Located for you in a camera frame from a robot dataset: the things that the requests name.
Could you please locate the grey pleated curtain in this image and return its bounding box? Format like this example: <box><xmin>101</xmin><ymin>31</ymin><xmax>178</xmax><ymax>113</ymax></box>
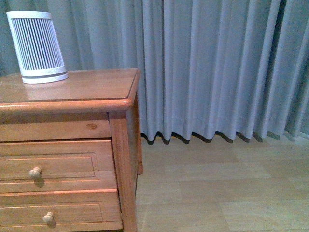
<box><xmin>0</xmin><ymin>0</ymin><xmax>309</xmax><ymax>140</ymax></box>

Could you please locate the wooden top drawer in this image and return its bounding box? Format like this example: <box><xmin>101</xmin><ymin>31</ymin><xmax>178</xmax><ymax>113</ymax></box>
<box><xmin>0</xmin><ymin>140</ymin><xmax>117</xmax><ymax>193</ymax></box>

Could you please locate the white cylindrical air purifier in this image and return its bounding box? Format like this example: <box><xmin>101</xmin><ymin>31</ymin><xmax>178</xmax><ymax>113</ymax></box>
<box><xmin>6</xmin><ymin>11</ymin><xmax>69</xmax><ymax>84</ymax></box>

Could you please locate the round wooden lower knob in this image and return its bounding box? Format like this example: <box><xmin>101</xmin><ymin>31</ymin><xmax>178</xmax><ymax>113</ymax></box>
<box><xmin>42</xmin><ymin>212</ymin><xmax>55</xmax><ymax>224</ymax></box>

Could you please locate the wooden nightstand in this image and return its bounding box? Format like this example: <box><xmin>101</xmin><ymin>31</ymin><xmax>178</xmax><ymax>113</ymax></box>
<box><xmin>0</xmin><ymin>68</ymin><xmax>143</xmax><ymax>232</ymax></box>

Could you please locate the round wooden knob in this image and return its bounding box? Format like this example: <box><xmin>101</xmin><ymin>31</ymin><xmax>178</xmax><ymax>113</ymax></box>
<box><xmin>42</xmin><ymin>212</ymin><xmax>55</xmax><ymax>224</ymax></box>
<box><xmin>28</xmin><ymin>167</ymin><xmax>42</xmax><ymax>180</ymax></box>

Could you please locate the round wooden upper knob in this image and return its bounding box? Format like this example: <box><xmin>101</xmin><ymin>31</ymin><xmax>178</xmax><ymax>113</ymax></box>
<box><xmin>28</xmin><ymin>167</ymin><xmax>42</xmax><ymax>180</ymax></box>

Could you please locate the wooden lower drawer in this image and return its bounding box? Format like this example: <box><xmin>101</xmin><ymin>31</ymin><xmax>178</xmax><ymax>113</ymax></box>
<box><xmin>0</xmin><ymin>191</ymin><xmax>123</xmax><ymax>232</ymax></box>

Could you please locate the wooden drawer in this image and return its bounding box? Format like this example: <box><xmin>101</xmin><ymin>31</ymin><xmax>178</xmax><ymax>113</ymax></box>
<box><xmin>0</xmin><ymin>140</ymin><xmax>117</xmax><ymax>193</ymax></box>
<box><xmin>0</xmin><ymin>191</ymin><xmax>123</xmax><ymax>232</ymax></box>

